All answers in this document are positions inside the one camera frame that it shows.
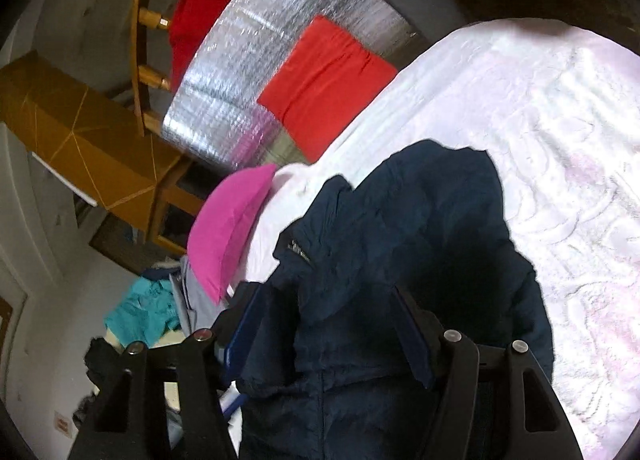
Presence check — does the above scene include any black garment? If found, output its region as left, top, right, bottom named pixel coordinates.
left=83, top=337, right=126, bottom=391

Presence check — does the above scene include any grey garment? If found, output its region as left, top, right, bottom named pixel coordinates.
left=170, top=256, right=236, bottom=341

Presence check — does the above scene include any navy blue jacket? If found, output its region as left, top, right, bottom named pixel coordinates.
left=226, top=140, right=555, bottom=460

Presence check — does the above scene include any red garment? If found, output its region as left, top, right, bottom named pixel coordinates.
left=168, top=0, right=277, bottom=90

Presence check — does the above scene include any wooden stool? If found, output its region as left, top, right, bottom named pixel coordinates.
left=148, top=160, right=208, bottom=257

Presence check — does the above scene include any white textured blanket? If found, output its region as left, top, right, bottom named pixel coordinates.
left=235, top=18, right=640, bottom=460

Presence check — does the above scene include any pink cloth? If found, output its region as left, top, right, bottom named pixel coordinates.
left=187, top=163, right=279, bottom=304

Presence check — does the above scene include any brown cardboard box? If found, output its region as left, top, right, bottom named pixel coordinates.
left=0, top=50, right=182, bottom=233

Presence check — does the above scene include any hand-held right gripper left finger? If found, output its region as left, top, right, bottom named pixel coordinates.
left=67, top=281, right=264, bottom=460

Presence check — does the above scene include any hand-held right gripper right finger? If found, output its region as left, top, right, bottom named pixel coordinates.
left=392, top=285, right=585, bottom=460

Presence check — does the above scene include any wooden chair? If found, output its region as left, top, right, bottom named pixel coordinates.
left=129, top=0, right=187, bottom=137

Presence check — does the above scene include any orange red folded cloth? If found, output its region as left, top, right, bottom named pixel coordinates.
left=256, top=16, right=399, bottom=164

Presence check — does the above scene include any silver foil mat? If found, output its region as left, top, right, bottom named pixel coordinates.
left=162, top=0, right=418, bottom=175

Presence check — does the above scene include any teal garment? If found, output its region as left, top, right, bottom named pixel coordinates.
left=104, top=277, right=182, bottom=347

